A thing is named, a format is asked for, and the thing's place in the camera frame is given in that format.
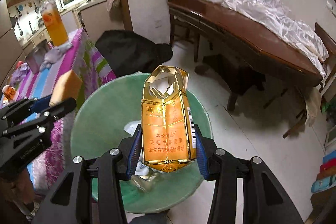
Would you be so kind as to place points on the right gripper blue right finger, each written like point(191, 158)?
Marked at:
point(201, 156)

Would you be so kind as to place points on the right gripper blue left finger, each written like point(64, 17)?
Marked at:
point(134, 147)

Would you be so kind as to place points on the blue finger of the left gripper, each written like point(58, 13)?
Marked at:
point(40, 104)

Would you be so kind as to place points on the yellow sponge block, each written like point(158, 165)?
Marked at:
point(67, 86)

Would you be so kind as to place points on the gold cigarette pack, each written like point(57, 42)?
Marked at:
point(168, 133)

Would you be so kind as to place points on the green lined trash bin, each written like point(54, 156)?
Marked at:
point(98, 126)

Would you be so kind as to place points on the orange white snack wrapper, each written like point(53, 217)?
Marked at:
point(10, 93)

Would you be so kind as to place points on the purple plastic bag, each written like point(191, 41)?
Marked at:
point(19, 74)

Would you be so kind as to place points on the red round object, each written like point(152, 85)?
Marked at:
point(19, 63)

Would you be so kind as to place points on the grey glove by pot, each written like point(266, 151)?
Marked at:
point(55, 54)

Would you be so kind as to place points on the grey refrigerator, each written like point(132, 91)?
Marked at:
point(10, 49)

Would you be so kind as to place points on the floral purple striped tablecloth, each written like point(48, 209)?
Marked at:
point(81, 71)

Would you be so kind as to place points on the orange juice bottle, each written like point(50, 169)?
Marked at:
point(53, 22)

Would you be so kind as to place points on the black cloth pile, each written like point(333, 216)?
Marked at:
point(127, 52)

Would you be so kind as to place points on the dark brown dining table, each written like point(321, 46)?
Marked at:
point(260, 48)

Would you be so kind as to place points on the white satin sheet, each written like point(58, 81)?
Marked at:
point(278, 18)

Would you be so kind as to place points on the steel pot with handle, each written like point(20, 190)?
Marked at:
point(37, 55)

